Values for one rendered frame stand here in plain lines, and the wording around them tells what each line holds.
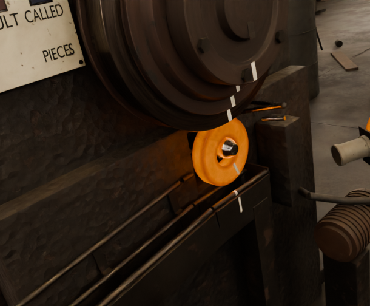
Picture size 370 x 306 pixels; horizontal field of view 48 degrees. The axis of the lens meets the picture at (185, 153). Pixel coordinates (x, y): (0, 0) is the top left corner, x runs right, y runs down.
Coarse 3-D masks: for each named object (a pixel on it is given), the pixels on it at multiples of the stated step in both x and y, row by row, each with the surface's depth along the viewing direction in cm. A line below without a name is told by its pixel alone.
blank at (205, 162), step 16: (224, 128) 89; (240, 128) 92; (208, 144) 86; (240, 144) 93; (192, 160) 88; (208, 160) 87; (224, 160) 94; (240, 160) 94; (208, 176) 88; (224, 176) 91
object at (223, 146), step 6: (192, 132) 96; (192, 138) 95; (228, 138) 89; (192, 144) 95; (222, 144) 88; (228, 144) 88; (234, 144) 88; (222, 150) 88; (228, 150) 88; (234, 150) 88; (222, 156) 89; (228, 156) 89
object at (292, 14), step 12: (300, 0) 323; (312, 0) 333; (288, 12) 324; (300, 12) 327; (312, 12) 336; (288, 24) 328; (300, 24) 330; (312, 24) 338; (288, 36) 331; (300, 36) 333; (312, 36) 341; (300, 48) 337; (312, 48) 344; (300, 60) 340; (312, 60) 347; (312, 72) 351; (312, 84) 354; (312, 96) 357
